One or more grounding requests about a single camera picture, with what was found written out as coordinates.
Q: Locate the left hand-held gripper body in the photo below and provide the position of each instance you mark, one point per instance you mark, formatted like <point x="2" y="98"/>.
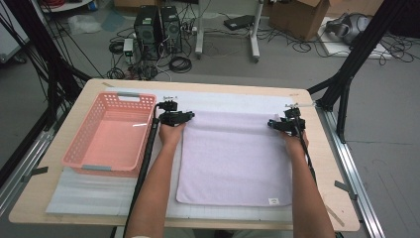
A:
<point x="171" y="118"/>

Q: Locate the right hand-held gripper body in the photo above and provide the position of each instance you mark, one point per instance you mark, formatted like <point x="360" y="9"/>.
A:
<point x="294" y="125"/>

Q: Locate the lilac printed towel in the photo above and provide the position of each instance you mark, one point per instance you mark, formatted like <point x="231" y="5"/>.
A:
<point x="231" y="158"/>

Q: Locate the pink plastic basket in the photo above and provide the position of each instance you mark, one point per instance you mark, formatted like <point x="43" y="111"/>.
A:
<point x="99" y="105"/>

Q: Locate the person's left hand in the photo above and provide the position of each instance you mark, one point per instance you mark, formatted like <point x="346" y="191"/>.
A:
<point x="170" y="137"/>

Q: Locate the person's right hand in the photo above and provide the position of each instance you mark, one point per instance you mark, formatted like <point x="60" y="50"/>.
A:
<point x="297" y="147"/>

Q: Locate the white grid mat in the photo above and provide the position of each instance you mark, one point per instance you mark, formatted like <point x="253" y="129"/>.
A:
<point x="231" y="99"/>

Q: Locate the white metal stand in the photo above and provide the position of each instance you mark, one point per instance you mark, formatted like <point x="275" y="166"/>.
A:
<point x="199" y="33"/>

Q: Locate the small white power box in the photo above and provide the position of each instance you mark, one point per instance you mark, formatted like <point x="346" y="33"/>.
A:
<point x="128" y="48"/>

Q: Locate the black computer tower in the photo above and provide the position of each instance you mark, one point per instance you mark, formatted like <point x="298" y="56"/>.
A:
<point x="147" y="31"/>
<point x="171" y="29"/>

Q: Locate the white floor board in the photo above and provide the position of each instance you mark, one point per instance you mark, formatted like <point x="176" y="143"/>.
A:
<point x="333" y="48"/>

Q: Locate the thin wooden stick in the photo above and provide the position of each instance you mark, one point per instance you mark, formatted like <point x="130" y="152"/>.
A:
<point x="336" y="217"/>

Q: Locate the black flat device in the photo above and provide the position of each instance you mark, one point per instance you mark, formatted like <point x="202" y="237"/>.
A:
<point x="238" y="22"/>

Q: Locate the brown cardboard box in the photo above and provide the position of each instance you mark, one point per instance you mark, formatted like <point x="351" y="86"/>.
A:
<point x="297" y="18"/>

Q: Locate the grey rounded device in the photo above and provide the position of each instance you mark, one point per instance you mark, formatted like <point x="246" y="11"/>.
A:
<point x="346" y="28"/>

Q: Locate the blue plastic film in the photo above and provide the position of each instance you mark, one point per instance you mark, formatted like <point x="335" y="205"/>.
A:
<point x="114" y="21"/>

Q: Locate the grey foam sheet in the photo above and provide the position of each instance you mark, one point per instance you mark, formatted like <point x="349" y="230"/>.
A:
<point x="85" y="195"/>

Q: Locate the person's grey clothing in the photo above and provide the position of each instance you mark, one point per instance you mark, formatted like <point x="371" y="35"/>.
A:
<point x="198" y="234"/>

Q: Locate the clear plastic bag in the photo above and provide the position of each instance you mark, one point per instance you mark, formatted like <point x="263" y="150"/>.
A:
<point x="84" y="23"/>

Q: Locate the round white table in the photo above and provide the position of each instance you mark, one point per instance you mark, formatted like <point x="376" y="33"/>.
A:
<point x="69" y="5"/>

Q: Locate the white cabinet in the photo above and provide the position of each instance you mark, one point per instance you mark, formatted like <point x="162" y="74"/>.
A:
<point x="10" y="36"/>

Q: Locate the aluminium rail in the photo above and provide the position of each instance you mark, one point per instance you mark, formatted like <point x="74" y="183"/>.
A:
<point x="23" y="165"/>
<point x="356" y="178"/>

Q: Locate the black metal frame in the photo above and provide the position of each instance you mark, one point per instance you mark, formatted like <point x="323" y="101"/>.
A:
<point x="43" y="56"/>
<point x="356" y="56"/>

